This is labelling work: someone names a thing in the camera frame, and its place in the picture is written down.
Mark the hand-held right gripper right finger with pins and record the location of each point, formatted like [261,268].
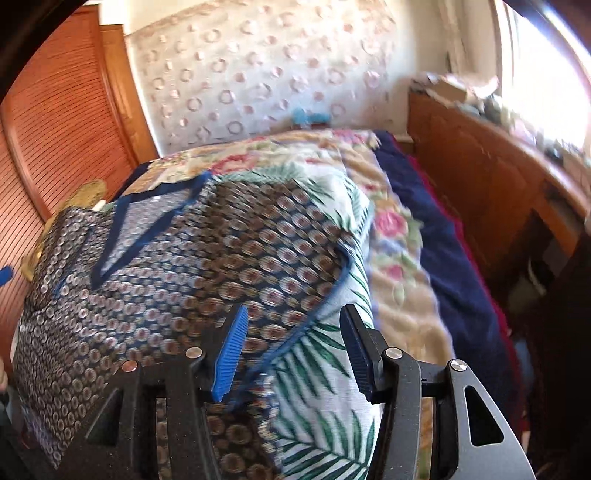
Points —
[358,350]

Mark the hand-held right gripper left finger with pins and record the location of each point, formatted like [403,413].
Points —
[228,355]

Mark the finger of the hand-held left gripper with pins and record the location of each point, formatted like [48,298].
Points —
[4,275]

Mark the navy medallion print garment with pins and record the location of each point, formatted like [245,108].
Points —
[184,277]

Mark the palm leaf print sheet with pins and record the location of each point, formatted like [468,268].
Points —
[323,369]

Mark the floral fleece blanket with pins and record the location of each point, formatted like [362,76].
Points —
[397,258]

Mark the gold embroidered pillow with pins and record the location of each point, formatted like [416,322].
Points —
[87,194]

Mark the navy blue blanket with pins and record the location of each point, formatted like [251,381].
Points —
[438,240]

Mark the wooden louvered wardrobe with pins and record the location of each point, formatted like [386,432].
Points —
[60,115]

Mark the wooden sideboard cabinet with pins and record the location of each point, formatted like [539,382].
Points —
[475,157]

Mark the small blue toy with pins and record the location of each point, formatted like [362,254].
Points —
[302,117]

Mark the cardboard box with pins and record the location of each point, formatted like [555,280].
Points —
[450,90]

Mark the circle print sheer curtain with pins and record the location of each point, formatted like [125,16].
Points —
[254,69]

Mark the white lace curtain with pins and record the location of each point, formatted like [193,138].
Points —
[471,37]

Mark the window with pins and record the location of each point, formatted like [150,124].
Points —
[545,69]

